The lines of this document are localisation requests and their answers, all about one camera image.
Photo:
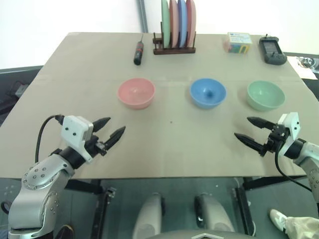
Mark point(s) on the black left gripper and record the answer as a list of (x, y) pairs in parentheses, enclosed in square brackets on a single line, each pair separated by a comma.
[(96, 145)]

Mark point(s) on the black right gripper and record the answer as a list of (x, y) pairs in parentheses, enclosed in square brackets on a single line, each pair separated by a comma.
[(276, 138)]

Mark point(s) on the green bowl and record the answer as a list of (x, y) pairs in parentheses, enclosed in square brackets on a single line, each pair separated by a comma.
[(266, 95)]

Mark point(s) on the red bowl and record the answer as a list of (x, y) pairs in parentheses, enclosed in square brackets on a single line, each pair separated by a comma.
[(135, 93)]

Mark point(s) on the blue bowl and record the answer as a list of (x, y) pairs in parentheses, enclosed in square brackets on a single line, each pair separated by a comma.
[(207, 93)]

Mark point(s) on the white paper sheets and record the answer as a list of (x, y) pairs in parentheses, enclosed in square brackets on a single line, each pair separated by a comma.
[(302, 72)]

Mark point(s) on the black and red screwdriver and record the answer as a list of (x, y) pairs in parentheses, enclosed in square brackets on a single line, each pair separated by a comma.
[(138, 53)]

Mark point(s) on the black handheld controller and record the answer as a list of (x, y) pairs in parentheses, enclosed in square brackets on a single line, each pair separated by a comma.
[(272, 51)]

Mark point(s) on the white sneaker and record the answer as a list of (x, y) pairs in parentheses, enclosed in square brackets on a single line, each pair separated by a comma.
[(277, 219)]

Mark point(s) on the clear box of coloured clips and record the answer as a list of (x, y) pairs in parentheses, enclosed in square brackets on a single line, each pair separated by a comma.
[(238, 42)]

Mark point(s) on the grey right robot leg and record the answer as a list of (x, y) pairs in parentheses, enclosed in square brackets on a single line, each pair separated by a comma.
[(214, 216)]

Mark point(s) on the grey robot leg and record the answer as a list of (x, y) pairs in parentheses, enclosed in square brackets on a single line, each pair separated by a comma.
[(147, 216), (214, 216)]

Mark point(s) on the grey left robot leg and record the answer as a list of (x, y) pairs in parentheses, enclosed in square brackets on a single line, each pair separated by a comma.
[(147, 216)]

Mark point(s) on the dark wooden plate rack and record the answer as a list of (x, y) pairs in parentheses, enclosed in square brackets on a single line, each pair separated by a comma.
[(174, 50)]

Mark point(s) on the beige trouser leg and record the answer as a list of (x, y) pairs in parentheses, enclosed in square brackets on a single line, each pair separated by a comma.
[(302, 227)]

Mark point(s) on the dark robot torso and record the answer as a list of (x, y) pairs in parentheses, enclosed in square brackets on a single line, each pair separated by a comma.
[(202, 235)]

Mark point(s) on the green plate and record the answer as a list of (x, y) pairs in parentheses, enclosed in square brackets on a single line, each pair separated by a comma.
[(165, 25)]

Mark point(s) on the grey metal pole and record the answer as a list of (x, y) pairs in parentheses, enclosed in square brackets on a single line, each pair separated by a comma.
[(143, 15)]

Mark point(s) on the pink plate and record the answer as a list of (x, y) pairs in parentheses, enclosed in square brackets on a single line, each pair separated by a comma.
[(174, 25)]

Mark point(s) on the red plate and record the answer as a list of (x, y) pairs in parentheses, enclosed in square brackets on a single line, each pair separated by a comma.
[(192, 23)]

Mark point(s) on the blue plate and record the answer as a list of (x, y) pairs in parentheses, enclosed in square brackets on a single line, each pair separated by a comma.
[(183, 25)]

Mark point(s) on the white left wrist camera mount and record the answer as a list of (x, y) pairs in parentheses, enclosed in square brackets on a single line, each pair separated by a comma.
[(74, 130)]

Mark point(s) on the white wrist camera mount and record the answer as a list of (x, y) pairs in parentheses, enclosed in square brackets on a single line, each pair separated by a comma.
[(74, 130), (292, 127)]

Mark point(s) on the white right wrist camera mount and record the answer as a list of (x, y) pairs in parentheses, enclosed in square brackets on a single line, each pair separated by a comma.
[(292, 127)]

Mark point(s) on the black table frame leg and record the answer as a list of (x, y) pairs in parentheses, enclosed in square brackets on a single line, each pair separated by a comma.
[(245, 211), (103, 211)]

